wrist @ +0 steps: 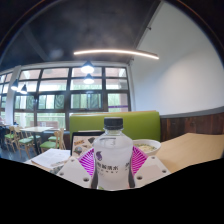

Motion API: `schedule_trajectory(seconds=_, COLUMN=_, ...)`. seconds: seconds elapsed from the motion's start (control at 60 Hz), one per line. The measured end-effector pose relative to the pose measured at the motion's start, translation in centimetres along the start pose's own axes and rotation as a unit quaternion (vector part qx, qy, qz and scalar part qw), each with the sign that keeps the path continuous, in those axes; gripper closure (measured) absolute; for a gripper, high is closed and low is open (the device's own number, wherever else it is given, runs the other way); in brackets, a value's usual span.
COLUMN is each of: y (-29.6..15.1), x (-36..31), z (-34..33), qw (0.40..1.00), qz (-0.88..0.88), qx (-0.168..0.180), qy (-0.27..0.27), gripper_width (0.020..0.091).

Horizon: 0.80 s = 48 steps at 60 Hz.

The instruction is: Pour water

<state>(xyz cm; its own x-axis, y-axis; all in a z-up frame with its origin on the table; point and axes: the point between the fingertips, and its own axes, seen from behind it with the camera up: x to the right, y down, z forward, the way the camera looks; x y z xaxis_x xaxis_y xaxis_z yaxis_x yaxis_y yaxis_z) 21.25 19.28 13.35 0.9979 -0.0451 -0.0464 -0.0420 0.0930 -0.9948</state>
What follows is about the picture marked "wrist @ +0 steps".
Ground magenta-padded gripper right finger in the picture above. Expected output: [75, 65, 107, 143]
[128, 145, 172, 188]

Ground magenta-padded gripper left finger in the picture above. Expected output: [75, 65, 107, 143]
[55, 146, 98, 189]

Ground clear black-capped water bottle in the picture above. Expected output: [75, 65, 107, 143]
[92, 116, 134, 191]

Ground white bowl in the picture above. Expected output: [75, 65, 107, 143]
[132, 138, 162, 157]

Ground sticker-covered black tablet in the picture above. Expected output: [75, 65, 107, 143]
[70, 130, 105, 158]

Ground white paper sheets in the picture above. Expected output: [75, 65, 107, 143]
[30, 148, 72, 169]

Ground green upholstered booth bench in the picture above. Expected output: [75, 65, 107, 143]
[68, 110, 162, 143]

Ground wooden green-seat chairs group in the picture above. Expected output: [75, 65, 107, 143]
[3, 125, 67, 158]

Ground wooden dining table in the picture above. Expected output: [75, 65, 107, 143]
[19, 125, 54, 154]

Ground dark pendant lamps group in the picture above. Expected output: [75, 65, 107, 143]
[9, 60, 96, 95]

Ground curved linear ceiling light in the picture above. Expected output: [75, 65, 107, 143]
[73, 48, 160, 61]

